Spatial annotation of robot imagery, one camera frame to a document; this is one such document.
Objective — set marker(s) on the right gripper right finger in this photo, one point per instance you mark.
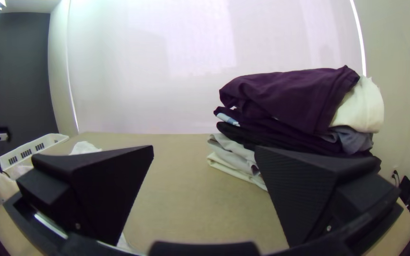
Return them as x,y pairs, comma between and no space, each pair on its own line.
304,199

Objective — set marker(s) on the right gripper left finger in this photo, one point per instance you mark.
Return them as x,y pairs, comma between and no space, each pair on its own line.
94,192

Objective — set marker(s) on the pile of folded clothes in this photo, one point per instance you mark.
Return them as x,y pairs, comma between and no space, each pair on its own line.
287,103

